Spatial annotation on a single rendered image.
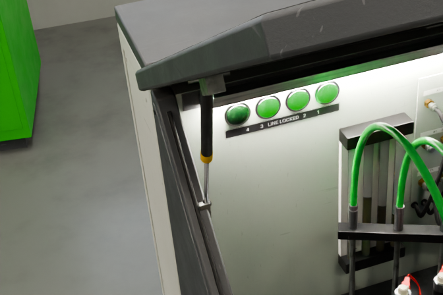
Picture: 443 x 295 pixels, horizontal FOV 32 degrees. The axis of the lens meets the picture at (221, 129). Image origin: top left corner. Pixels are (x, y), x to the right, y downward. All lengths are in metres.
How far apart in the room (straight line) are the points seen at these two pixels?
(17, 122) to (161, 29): 2.46
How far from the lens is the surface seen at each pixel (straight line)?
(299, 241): 1.68
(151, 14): 1.56
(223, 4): 1.57
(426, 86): 1.59
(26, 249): 3.39
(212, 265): 1.31
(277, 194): 1.57
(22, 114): 3.88
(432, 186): 1.23
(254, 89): 1.38
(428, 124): 1.64
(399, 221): 1.58
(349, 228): 1.59
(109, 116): 4.13
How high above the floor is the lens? 2.14
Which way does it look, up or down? 33 degrees down
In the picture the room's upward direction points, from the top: 5 degrees counter-clockwise
